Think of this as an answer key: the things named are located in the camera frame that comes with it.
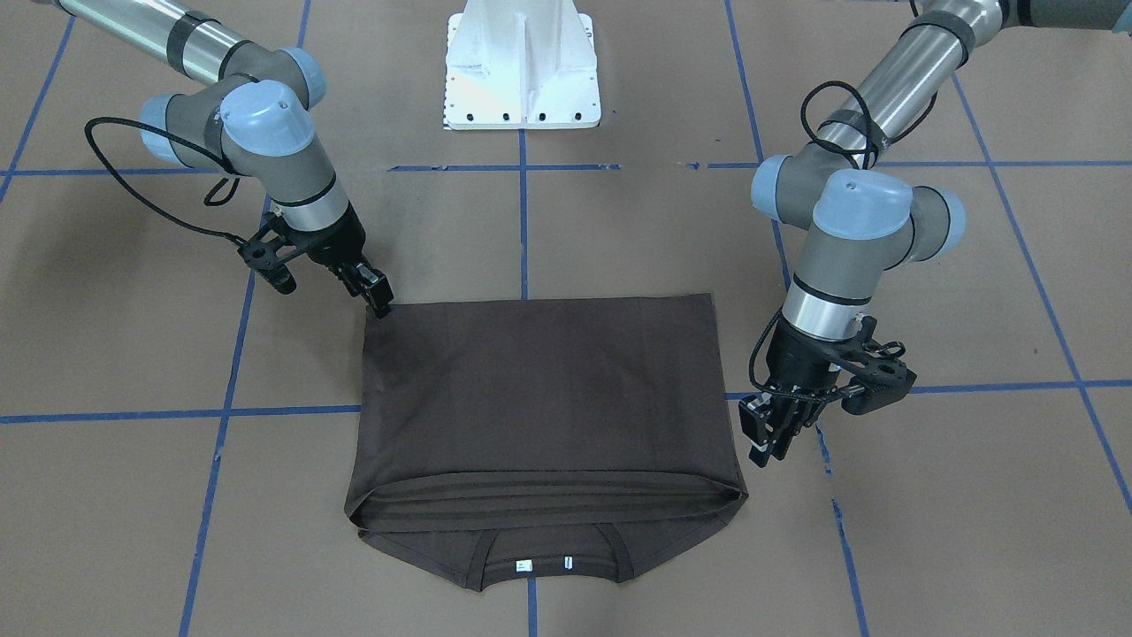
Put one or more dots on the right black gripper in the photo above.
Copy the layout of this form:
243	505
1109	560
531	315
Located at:
340	242

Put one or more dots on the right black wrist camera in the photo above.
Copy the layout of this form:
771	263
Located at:
268	251

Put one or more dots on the dark brown t-shirt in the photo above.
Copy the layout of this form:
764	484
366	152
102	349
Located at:
506	439

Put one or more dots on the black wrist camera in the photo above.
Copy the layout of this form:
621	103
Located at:
268	251
879	375

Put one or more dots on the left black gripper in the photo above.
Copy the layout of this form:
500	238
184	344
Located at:
790	360

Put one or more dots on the white pedestal column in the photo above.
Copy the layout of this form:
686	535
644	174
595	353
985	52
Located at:
521	65

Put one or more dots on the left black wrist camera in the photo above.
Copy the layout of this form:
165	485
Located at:
879	375

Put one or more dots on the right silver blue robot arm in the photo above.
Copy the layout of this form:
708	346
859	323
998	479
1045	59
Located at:
251	119

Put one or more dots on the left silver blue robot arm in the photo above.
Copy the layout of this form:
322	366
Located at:
859	222

